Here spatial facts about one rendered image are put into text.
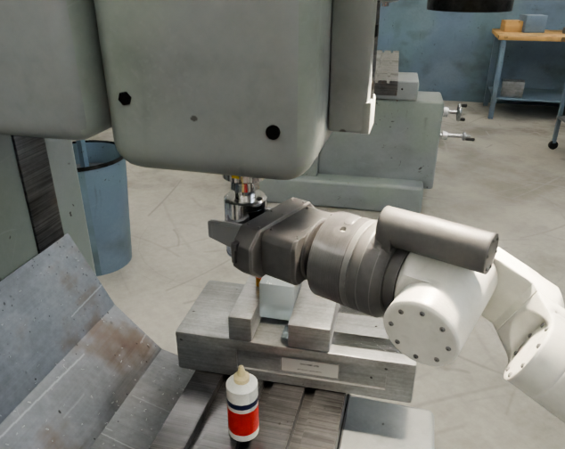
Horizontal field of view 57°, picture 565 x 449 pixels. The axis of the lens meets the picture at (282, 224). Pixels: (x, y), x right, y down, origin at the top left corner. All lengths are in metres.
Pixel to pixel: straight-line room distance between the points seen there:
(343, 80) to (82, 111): 0.23
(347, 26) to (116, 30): 0.19
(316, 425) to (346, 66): 0.47
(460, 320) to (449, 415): 1.72
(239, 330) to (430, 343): 0.38
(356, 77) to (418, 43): 6.55
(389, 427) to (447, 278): 0.46
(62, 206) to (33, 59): 0.46
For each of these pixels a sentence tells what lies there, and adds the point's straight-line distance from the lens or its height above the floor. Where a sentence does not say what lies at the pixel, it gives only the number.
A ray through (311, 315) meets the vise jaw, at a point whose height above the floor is 1.04.
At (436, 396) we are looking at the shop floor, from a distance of 2.21.
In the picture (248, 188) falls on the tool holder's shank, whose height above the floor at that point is 1.27.
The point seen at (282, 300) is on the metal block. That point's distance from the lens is 0.77.
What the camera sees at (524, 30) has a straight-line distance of 6.55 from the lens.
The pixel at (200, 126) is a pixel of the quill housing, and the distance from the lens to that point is 0.45.
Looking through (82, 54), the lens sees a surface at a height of 1.42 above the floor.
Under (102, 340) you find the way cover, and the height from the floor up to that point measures 0.94.
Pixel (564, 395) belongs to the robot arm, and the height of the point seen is 1.18.
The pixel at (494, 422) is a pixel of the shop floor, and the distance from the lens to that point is 2.18.
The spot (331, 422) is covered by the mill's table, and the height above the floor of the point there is 0.93.
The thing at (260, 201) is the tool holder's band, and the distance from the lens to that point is 0.56.
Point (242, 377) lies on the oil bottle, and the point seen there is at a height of 1.02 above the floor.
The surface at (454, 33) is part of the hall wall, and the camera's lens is 7.03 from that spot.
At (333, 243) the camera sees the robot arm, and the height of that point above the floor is 1.25.
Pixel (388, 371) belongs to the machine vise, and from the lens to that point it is 0.76.
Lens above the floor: 1.48
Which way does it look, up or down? 26 degrees down
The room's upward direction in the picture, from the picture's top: straight up
